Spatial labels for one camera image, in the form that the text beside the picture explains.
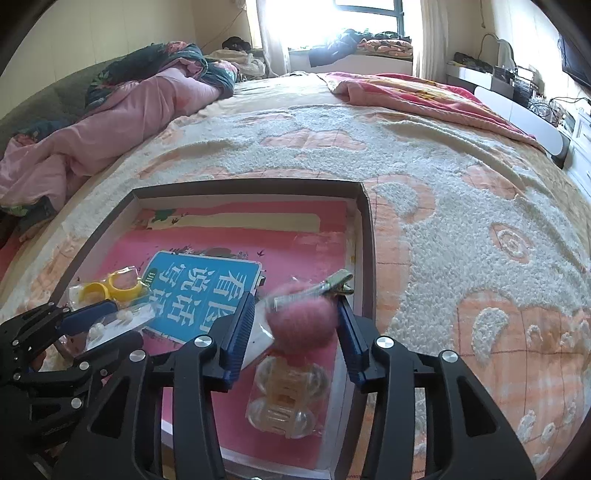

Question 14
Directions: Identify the pink orange blanket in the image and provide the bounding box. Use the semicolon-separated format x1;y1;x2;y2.
318;71;546;151

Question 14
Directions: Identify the pink quilt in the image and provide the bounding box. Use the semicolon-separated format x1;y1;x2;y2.
0;68;223;219

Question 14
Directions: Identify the window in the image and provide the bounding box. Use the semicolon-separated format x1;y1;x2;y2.
331;0;406;38

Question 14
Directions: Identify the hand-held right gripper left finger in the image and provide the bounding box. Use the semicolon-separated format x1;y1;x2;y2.
53;293;257;480

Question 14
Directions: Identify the clear packed hair claw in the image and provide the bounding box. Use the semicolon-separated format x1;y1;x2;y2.
245;353;331;440

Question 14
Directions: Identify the black wall television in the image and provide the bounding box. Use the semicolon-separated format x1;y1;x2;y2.
556;34;591;89

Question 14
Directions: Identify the yellow ring packet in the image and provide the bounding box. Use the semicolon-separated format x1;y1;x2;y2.
66;265;149;308

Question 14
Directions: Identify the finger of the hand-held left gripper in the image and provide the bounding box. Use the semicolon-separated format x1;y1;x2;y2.
0;299;119;367
21;330;145;402

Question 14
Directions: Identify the white sheer curtain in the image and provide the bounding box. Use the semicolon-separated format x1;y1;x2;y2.
413;0;450;80
244;0;290;78

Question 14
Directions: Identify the blue printed card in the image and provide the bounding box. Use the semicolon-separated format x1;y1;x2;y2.
140;250;263;345

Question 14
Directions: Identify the beige pillow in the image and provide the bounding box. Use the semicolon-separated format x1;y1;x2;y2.
205;48;267;80

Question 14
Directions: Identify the grey headboard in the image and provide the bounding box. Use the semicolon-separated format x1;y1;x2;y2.
0;60;117;154

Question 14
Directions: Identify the white drawer cabinet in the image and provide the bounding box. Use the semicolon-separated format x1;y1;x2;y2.
558;99;591;186

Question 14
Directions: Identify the clear storage organiser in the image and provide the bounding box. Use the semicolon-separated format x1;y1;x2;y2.
512;64;542;105

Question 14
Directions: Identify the white grey desk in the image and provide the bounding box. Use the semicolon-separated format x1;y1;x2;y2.
445;62;572;161

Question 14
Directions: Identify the pink pompom hair clip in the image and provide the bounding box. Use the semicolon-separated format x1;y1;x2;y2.
265;268;355;354

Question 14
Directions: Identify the round table mirror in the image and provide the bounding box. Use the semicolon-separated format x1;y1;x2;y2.
479;32;516;71

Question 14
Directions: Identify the pile of clothes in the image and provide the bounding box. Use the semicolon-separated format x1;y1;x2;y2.
308;28;414;68

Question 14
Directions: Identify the black shallow cardboard box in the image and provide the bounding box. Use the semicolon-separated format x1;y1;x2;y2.
46;177;378;480

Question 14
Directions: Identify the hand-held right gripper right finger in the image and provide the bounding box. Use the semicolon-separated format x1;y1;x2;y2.
336;298;536;480

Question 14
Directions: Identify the dark floral quilt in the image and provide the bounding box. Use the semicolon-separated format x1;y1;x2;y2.
85;41;241;110

